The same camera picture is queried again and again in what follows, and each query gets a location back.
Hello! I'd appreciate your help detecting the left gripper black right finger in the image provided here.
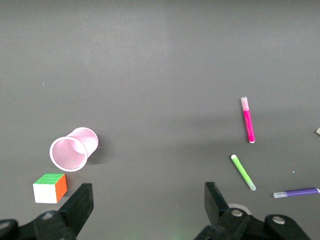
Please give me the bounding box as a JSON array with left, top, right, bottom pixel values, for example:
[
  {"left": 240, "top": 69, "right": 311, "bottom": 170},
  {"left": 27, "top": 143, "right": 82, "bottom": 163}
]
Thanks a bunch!
[{"left": 194, "top": 181, "right": 251, "bottom": 240}]

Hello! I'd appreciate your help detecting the pink plastic cup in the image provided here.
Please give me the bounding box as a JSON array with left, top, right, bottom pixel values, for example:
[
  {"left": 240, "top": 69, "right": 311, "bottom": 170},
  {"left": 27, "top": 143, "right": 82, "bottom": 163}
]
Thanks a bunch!
[{"left": 49, "top": 126, "right": 100, "bottom": 172}]

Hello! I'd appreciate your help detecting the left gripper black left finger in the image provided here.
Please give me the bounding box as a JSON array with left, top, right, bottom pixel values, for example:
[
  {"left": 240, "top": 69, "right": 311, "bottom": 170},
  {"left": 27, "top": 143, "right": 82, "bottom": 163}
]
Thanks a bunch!
[{"left": 33, "top": 183, "right": 95, "bottom": 240}]

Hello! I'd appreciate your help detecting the multicolour puzzle cube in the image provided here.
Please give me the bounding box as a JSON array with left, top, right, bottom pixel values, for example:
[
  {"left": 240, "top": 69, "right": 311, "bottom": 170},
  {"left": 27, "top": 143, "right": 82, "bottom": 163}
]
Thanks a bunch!
[{"left": 32, "top": 172, "right": 68, "bottom": 204}]

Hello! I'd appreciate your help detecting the pink marker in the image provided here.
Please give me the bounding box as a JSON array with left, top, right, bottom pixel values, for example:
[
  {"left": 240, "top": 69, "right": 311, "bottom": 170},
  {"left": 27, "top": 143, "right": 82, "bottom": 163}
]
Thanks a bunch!
[{"left": 240, "top": 96, "right": 256, "bottom": 144}]

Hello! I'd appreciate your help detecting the green marker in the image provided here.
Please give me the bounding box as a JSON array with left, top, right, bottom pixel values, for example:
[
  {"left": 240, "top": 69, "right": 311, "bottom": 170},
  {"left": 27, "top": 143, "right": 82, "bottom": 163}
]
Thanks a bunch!
[{"left": 230, "top": 154, "right": 257, "bottom": 192}]

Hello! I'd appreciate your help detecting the purple marker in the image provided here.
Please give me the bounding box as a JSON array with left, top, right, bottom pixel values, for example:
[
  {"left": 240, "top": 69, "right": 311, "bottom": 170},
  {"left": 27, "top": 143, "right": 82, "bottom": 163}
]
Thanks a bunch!
[{"left": 272, "top": 187, "right": 320, "bottom": 199}]

